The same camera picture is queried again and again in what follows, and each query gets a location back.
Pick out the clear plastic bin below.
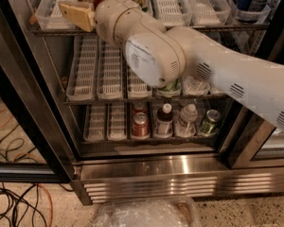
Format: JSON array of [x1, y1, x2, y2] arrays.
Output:
[[92, 197, 202, 227]]

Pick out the wire shelf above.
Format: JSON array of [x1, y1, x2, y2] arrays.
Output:
[[82, 135, 216, 145], [63, 94, 232, 106], [31, 24, 269, 37]]

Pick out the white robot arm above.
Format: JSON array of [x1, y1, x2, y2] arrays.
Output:
[[59, 0, 284, 131]]

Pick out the green can bottom shelf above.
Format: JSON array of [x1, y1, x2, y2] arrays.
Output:
[[198, 110, 222, 137]]

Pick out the top wire shelf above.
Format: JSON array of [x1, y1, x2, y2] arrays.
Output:
[[31, 24, 269, 37]]

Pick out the middle wire shelf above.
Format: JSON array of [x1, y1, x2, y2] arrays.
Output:
[[63, 94, 232, 106]]

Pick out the red can bottom shelf front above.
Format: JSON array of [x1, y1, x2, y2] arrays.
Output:
[[132, 113, 150, 139]]

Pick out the dark drink bottle white cap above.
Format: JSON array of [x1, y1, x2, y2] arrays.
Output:
[[154, 103, 173, 138]]

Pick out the orange floor cable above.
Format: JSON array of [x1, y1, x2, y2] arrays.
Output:
[[0, 108, 55, 227]]

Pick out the open glass fridge door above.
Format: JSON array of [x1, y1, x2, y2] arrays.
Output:
[[0, 0, 74, 183]]

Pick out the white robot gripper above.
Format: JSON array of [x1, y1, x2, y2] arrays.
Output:
[[59, 0, 140, 45]]

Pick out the red can bottom shelf rear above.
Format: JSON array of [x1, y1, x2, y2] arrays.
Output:
[[132, 102, 148, 114]]

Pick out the clear water bottle middle shelf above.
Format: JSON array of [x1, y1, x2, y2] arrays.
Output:
[[183, 76, 210, 96]]

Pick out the small water bottle bottom shelf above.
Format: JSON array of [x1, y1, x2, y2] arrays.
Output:
[[175, 104, 198, 138]]

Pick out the stainless steel fridge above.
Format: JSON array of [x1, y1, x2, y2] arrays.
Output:
[[9, 0, 284, 204]]

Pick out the green can shelf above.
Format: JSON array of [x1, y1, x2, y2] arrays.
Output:
[[198, 110, 222, 137], [157, 79, 182, 97]]

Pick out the green can middle shelf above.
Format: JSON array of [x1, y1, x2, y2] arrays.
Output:
[[157, 79, 182, 97]]

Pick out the bottom wire shelf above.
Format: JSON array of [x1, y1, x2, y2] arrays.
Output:
[[82, 135, 216, 145]]

